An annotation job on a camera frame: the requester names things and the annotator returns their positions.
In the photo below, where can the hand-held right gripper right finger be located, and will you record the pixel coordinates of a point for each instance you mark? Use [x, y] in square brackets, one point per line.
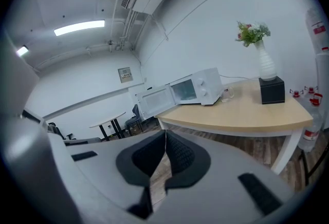
[223, 164]

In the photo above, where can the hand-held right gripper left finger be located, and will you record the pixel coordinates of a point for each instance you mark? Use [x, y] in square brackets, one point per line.
[102, 166]

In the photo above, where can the clear glass mug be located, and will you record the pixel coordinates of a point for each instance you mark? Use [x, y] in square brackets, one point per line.
[226, 95]

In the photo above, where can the white microwave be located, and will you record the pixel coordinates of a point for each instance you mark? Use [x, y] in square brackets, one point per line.
[208, 81]

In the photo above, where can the round white table black legs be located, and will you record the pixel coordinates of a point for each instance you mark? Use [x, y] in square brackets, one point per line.
[108, 120]

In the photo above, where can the wooden table with white legs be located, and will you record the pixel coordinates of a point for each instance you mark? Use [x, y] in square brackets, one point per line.
[244, 115]

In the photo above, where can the black office chair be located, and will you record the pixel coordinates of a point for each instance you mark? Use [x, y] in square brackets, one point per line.
[55, 129]

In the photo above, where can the dark blue chair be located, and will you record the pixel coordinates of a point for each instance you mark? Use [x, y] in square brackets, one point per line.
[135, 115]

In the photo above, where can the black tissue box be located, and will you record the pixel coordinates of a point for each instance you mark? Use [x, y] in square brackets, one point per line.
[272, 92]

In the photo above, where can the large clear water bottle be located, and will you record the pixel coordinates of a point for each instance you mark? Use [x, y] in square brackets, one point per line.
[309, 135]
[311, 89]
[296, 93]
[317, 27]

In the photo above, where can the white ribbed vase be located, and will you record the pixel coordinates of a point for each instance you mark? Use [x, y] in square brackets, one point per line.
[266, 63]

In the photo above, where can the white water dispenser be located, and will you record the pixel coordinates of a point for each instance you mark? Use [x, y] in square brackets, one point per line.
[322, 76]

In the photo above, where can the long ceiling light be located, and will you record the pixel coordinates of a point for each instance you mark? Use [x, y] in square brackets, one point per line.
[79, 27]
[22, 51]

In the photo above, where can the white ceiling pipes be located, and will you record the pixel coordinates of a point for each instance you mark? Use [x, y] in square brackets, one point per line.
[129, 27]

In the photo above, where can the grey electrical wall panel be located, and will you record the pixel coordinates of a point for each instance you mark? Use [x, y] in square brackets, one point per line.
[125, 75]

